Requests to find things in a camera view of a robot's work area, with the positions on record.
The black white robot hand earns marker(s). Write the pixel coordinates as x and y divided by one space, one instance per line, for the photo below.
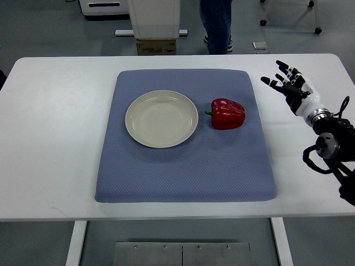
300 93

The red bell pepper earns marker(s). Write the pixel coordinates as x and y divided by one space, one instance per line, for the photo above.
226 114

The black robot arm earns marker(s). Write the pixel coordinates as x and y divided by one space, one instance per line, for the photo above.
335 145

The small grey floor plate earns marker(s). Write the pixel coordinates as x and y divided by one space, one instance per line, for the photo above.
260 45

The cream round plate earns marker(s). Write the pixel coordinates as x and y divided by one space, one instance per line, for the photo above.
161 119

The blue textured mat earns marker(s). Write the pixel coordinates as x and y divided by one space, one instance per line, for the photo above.
207 165

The person in blue jeans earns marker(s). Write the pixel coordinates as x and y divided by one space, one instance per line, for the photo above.
216 18

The white right table leg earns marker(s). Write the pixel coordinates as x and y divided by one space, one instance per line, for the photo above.
281 242

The white table leg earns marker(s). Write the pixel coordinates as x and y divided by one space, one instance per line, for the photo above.
281 242
76 243

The cardboard box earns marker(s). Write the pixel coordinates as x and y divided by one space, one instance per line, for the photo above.
147 47

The white machine with slot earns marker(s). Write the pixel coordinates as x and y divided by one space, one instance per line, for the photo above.
103 7

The white left table leg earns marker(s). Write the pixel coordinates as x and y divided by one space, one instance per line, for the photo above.
76 243

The white wheeled cart frame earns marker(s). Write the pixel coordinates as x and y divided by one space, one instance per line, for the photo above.
290 13

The white pedestal column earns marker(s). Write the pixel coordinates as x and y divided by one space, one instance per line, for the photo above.
155 19

